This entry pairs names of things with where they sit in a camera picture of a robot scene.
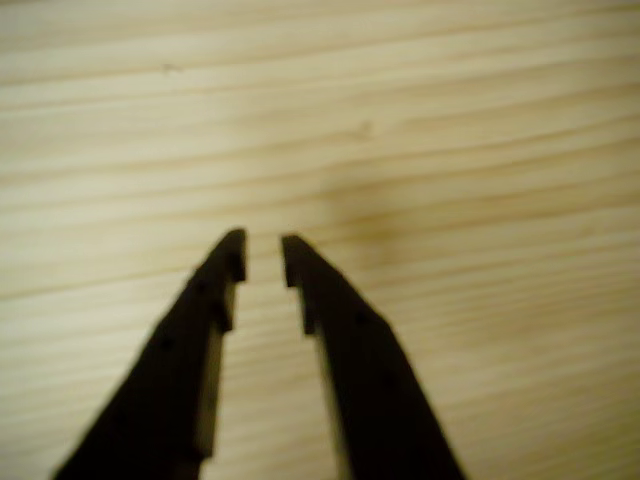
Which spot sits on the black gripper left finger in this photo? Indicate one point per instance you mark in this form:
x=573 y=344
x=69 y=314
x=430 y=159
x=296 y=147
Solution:
x=165 y=390

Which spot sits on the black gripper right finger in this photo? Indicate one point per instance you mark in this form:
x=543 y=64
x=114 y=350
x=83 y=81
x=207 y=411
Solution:
x=370 y=400

